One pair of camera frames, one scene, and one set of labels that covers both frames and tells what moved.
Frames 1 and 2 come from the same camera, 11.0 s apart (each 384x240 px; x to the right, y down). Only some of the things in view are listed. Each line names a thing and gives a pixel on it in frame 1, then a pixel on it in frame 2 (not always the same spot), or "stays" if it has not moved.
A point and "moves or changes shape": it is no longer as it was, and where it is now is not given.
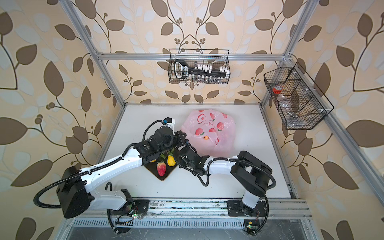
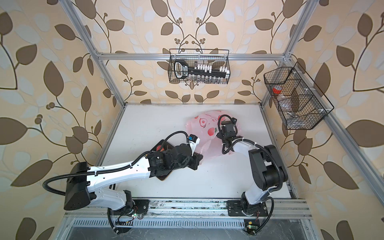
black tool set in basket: [200, 71] stays
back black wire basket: [196, 66] stays
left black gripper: [181, 139] to [197, 157]
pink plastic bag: [211, 132] moves or changes shape
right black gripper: [181, 164] to [219, 134]
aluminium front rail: [197, 209] stays
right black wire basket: [300, 102] stays
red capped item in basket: [277, 89] stays
